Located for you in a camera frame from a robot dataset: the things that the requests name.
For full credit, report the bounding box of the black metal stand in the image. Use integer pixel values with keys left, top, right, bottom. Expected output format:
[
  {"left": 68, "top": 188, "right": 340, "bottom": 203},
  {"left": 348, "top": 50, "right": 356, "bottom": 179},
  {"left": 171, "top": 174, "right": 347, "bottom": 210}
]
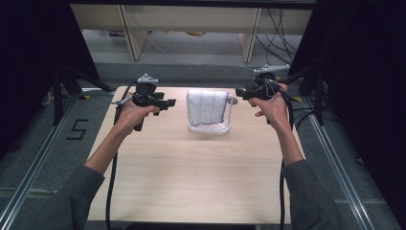
[
  {"left": 52, "top": 64, "right": 115, "bottom": 127},
  {"left": 270, "top": 65, "right": 327, "bottom": 127}
]

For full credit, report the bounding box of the beige desk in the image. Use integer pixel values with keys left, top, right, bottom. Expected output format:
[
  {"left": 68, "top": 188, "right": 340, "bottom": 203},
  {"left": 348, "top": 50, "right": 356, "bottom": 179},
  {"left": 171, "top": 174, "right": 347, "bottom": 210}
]
[{"left": 69, "top": 3, "right": 314, "bottom": 64}]

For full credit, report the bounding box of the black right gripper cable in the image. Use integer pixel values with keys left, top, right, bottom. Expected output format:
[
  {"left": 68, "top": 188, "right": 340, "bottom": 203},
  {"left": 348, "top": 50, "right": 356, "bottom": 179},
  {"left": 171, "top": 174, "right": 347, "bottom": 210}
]
[{"left": 263, "top": 78, "right": 296, "bottom": 230}]

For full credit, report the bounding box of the black curtain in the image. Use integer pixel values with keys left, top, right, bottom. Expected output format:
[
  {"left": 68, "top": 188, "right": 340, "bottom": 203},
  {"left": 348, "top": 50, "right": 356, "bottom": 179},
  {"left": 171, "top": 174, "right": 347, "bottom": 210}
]
[
  {"left": 0, "top": 0, "right": 101, "bottom": 161},
  {"left": 287, "top": 0, "right": 406, "bottom": 228}
]

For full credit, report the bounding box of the white cloth with purple edge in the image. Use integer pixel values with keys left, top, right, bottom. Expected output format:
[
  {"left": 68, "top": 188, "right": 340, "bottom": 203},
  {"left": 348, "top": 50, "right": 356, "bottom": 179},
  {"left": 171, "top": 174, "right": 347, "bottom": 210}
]
[{"left": 186, "top": 88, "right": 231, "bottom": 127}]

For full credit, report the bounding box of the person's left hand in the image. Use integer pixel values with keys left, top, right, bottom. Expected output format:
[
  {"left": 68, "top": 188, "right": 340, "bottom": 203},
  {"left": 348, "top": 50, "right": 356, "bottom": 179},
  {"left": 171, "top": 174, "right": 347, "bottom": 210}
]
[{"left": 115, "top": 93, "right": 161, "bottom": 136}]

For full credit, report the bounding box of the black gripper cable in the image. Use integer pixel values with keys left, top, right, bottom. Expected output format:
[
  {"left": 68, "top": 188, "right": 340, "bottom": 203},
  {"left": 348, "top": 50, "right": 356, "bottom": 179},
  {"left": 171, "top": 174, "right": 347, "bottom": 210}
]
[
  {"left": 104, "top": 80, "right": 139, "bottom": 230},
  {"left": 263, "top": 78, "right": 296, "bottom": 230}
]

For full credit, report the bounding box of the aluminium floor rail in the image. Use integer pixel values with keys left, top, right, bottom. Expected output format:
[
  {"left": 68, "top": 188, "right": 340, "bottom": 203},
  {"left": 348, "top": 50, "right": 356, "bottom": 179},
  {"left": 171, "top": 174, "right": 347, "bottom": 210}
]
[
  {"left": 0, "top": 93, "right": 80, "bottom": 230},
  {"left": 302, "top": 96, "right": 377, "bottom": 230}
]

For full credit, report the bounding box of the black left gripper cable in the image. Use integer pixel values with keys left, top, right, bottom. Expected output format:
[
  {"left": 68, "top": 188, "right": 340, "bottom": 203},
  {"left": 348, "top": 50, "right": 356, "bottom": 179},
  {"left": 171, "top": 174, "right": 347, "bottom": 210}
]
[{"left": 104, "top": 80, "right": 139, "bottom": 230}]

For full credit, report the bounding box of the person's right hand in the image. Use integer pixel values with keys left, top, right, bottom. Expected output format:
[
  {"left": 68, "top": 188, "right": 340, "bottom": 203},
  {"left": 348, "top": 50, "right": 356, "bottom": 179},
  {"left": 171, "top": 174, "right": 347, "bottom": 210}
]
[{"left": 248, "top": 82, "right": 291, "bottom": 131}]

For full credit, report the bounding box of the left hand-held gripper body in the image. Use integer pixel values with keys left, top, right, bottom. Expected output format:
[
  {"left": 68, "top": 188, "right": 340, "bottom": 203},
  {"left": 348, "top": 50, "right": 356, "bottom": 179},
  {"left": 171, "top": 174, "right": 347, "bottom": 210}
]
[{"left": 131, "top": 73, "right": 166, "bottom": 132}]

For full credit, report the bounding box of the bundle of black floor cables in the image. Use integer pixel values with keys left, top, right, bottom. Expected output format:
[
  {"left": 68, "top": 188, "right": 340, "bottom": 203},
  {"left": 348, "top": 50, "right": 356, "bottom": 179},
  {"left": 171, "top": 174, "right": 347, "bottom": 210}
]
[{"left": 254, "top": 8, "right": 304, "bottom": 73}]

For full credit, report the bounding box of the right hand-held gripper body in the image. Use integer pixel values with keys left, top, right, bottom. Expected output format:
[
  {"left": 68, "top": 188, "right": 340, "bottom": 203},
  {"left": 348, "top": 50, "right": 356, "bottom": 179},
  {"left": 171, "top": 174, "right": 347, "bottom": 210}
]
[{"left": 244, "top": 64, "right": 291, "bottom": 101}]

